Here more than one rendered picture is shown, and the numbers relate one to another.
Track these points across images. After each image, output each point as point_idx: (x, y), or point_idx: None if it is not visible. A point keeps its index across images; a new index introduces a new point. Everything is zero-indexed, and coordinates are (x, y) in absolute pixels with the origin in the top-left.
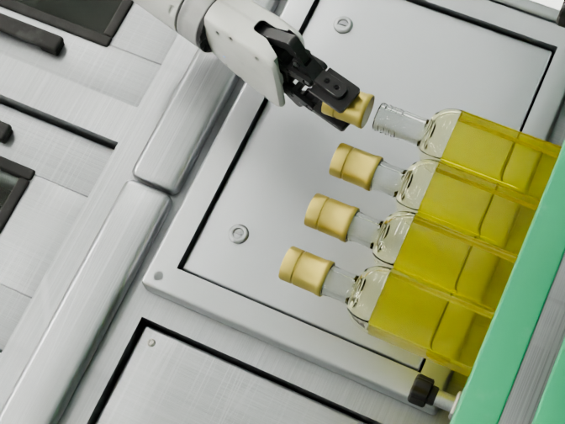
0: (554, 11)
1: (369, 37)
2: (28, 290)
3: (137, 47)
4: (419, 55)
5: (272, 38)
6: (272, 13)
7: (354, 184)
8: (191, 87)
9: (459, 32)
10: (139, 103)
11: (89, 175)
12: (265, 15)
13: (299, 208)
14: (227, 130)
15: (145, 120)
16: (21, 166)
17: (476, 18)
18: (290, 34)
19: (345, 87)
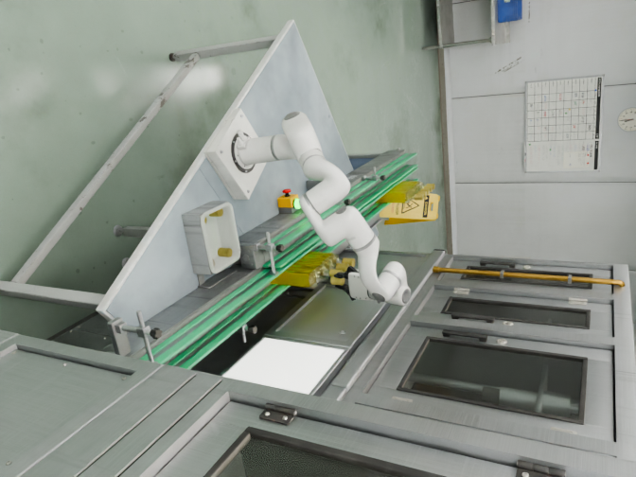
0: (273, 337)
1: (333, 330)
2: (432, 296)
3: (415, 337)
4: (318, 328)
5: (355, 269)
6: (356, 275)
7: (340, 307)
8: (391, 318)
9: (305, 333)
10: (411, 326)
11: (422, 313)
12: (358, 273)
13: (355, 302)
14: (378, 309)
15: (406, 318)
16: (445, 312)
17: (298, 334)
18: (350, 267)
19: (337, 273)
